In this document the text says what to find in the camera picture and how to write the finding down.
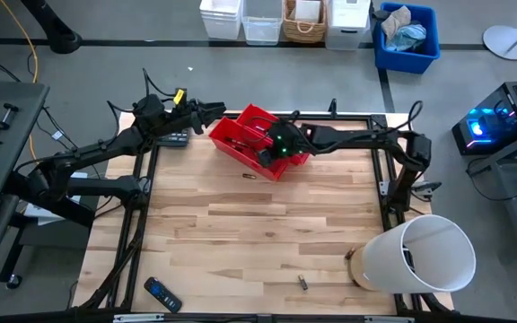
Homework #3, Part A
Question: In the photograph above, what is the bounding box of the black desk calculator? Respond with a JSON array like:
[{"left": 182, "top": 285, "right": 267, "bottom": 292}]
[{"left": 157, "top": 128, "right": 192, "bottom": 148}]

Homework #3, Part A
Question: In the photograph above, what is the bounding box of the large blue bin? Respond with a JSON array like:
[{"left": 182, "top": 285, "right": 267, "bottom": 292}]
[{"left": 372, "top": 2, "right": 442, "bottom": 75}]

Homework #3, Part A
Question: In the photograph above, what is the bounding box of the black clamp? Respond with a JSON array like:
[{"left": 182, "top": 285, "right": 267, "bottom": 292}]
[{"left": 0, "top": 102, "right": 21, "bottom": 145}]

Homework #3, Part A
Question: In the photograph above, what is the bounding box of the white paper sheet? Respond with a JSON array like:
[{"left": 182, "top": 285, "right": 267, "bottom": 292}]
[{"left": 294, "top": 0, "right": 321, "bottom": 23}]

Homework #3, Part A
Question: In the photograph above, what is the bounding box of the black stand base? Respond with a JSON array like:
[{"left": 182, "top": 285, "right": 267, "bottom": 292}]
[{"left": 19, "top": 0, "right": 83, "bottom": 56}]

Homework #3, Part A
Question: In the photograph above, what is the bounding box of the yellow cable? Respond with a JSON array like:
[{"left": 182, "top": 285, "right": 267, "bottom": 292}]
[{"left": 0, "top": 0, "right": 44, "bottom": 168}]

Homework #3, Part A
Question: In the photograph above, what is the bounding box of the grey side table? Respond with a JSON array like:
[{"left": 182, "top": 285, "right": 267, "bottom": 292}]
[{"left": 0, "top": 80, "right": 51, "bottom": 198}]

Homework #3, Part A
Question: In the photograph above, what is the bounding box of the black remote control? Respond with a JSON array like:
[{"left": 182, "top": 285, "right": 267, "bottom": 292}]
[{"left": 144, "top": 276, "right": 183, "bottom": 314}]

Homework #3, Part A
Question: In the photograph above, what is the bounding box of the light blue cloth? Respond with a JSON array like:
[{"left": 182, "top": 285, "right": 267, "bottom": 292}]
[{"left": 386, "top": 22, "right": 427, "bottom": 53}]

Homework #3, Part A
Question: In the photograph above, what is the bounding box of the white lidded bin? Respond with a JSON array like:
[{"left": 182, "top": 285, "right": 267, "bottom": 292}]
[{"left": 325, "top": 0, "right": 372, "bottom": 51}]

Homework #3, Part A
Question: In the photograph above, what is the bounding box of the red plastic bin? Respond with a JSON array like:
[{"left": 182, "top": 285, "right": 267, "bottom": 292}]
[
  {"left": 207, "top": 117, "right": 292, "bottom": 182},
  {"left": 235, "top": 103, "right": 311, "bottom": 166}
]

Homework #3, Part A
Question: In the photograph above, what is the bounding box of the white cylindrical bucket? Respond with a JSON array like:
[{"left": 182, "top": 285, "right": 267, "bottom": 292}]
[{"left": 346, "top": 214, "right": 478, "bottom": 295}]

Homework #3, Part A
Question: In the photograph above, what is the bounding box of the white storage bin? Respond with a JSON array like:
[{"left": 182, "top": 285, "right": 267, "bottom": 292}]
[{"left": 198, "top": 0, "right": 244, "bottom": 40}]

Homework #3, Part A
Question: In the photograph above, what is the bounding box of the grey round stand base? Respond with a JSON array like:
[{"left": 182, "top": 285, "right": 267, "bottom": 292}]
[{"left": 482, "top": 12, "right": 517, "bottom": 61}]

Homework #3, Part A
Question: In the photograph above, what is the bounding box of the black table frame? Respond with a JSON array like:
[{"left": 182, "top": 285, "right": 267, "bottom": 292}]
[{"left": 74, "top": 97, "right": 452, "bottom": 323}]

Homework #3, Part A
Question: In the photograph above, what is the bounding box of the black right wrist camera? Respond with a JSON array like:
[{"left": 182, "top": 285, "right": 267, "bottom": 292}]
[{"left": 257, "top": 148, "right": 274, "bottom": 169}]

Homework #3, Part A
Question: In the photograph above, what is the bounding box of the wicker basket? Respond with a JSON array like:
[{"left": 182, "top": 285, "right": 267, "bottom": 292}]
[{"left": 282, "top": 0, "right": 329, "bottom": 44}]

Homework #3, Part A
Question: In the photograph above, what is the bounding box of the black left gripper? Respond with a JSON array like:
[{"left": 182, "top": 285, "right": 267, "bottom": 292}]
[{"left": 162, "top": 99, "right": 227, "bottom": 135}]

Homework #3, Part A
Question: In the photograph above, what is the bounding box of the clear storage bin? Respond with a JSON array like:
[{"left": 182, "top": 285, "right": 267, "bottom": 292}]
[{"left": 241, "top": 0, "right": 284, "bottom": 47}]

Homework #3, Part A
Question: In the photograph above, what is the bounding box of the beige cloth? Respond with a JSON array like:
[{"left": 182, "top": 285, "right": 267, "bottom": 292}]
[{"left": 380, "top": 4, "right": 412, "bottom": 40}]

